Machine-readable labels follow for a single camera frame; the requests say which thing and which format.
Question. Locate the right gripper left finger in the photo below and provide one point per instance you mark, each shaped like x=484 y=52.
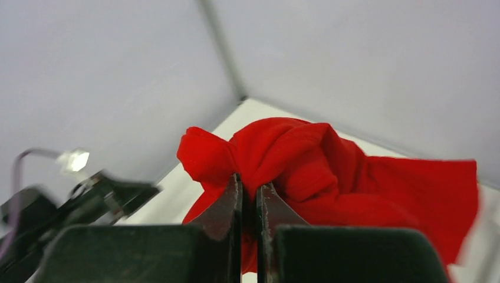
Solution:
x=207 y=249

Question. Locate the red t-shirt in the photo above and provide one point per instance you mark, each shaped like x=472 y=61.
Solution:
x=329 y=180

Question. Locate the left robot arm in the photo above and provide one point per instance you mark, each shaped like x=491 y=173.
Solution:
x=38 y=225

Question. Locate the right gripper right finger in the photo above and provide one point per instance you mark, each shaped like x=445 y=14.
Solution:
x=292 y=250

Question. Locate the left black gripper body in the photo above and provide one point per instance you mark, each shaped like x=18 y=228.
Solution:
x=104 y=198

